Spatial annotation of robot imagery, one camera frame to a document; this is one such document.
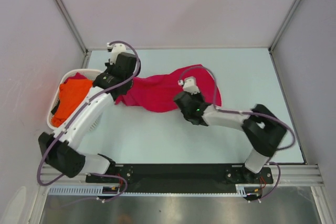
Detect crimson red t-shirt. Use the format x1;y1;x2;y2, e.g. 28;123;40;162
115;64;222;113

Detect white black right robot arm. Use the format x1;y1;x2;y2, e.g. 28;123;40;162
173;91;287;183

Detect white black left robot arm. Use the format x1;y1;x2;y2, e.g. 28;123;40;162
38;52;141;182

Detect white plastic laundry basket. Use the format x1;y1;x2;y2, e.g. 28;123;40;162
46;69;102;130

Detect dark red shirt in basket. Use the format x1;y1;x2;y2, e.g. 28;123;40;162
63;72;87;84

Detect orange t-shirt in basket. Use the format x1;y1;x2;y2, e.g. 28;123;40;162
51;79;93;127

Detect black garment in basket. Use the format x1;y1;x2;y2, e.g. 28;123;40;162
51;100;60;115

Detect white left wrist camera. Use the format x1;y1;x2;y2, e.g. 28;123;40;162
107;43;127;65

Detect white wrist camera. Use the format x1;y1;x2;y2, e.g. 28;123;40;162
178;77;200;95
107;43;127;65

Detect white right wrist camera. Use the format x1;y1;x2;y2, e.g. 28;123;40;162
178;77;200;95

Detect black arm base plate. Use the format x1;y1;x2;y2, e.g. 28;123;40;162
86;163;274;194

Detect aluminium corner post left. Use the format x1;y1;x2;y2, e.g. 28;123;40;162
53;0;88;56

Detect aluminium corner post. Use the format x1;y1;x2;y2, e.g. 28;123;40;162
268;0;303;54
53;0;88;56

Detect aluminium frame rail front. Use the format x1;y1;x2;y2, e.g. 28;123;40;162
40;165;324;186

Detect white slotted cable duct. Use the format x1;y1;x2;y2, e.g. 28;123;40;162
48;185;124;196

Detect aluminium corner post right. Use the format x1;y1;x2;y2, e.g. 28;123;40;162
268;0;303;54

